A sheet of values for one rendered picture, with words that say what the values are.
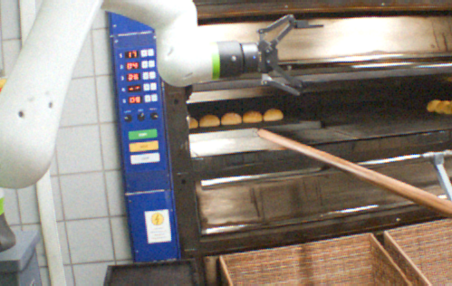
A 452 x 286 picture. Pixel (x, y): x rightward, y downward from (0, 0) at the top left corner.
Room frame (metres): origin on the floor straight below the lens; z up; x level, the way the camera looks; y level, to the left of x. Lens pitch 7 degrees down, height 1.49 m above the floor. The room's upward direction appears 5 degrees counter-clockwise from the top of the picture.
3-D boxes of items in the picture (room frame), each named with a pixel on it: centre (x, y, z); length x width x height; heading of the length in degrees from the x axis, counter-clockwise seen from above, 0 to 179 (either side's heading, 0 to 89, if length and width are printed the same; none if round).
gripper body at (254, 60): (1.57, -0.10, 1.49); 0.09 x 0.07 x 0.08; 99
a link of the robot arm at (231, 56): (1.56, -0.03, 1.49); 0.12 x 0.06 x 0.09; 9
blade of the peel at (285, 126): (2.79, -0.11, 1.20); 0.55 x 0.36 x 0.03; 100
